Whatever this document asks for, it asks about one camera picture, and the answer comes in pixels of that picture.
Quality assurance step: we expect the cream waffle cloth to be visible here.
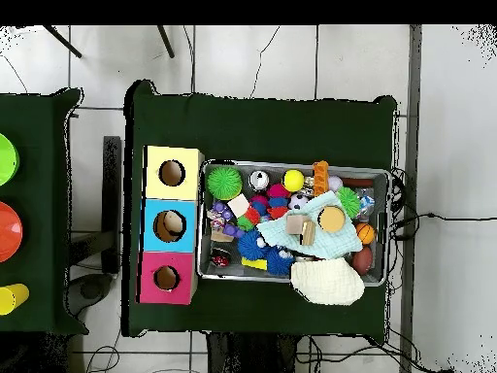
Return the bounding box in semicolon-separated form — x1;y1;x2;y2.
289;256;366;307

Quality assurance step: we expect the wooden box with three holes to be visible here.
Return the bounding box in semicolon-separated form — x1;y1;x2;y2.
135;145;206;305

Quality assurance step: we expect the large green spiky ball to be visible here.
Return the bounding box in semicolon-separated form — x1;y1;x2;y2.
206;165;244;201

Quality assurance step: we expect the crumpled printed paper ball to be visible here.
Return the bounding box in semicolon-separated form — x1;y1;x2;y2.
206;211;226;231

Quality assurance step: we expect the plain wooden block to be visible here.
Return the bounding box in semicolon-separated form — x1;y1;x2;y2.
285;214;309;235

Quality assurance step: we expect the yellow ball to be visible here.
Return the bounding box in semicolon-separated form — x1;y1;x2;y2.
282;169;306;193

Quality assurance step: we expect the orange plastic toy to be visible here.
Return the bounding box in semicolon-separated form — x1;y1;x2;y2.
312;159;330;196

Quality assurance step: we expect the toy hamburger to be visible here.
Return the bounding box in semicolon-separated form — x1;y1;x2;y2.
316;205;347;233

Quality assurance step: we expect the light teal waffle cloth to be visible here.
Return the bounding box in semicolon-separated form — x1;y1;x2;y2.
255;189;363;260

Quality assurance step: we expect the small orange basketball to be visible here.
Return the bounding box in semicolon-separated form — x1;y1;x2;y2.
354;221;377;246

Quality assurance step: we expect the small brown football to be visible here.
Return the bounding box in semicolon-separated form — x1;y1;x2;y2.
351;246;374;276

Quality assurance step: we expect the grey round base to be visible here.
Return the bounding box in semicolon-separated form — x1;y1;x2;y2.
65;272;115;316

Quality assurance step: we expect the black metal leg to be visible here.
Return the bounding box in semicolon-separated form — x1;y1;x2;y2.
42;24;83;59
155;24;176;59

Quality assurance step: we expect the dark green side tablecloth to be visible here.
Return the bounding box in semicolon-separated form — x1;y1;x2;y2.
0;87;89;336

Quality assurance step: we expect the orange plastic plate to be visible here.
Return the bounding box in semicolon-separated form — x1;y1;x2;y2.
0;200;23;263

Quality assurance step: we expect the green plastic plate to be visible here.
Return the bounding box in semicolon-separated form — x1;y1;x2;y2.
0;132;20;187

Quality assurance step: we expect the yellow plastic cup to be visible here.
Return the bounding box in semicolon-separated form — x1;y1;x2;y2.
0;283;30;317

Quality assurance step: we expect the shallow wire mesh bin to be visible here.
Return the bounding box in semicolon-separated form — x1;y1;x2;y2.
195;158;392;288

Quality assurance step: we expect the black upright post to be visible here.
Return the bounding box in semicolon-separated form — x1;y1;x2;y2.
101;135;123;275

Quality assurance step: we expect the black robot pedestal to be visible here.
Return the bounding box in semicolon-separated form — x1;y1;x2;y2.
205;331;301;373

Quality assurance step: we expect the black cable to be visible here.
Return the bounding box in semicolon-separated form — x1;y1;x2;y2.
391;211;497;240

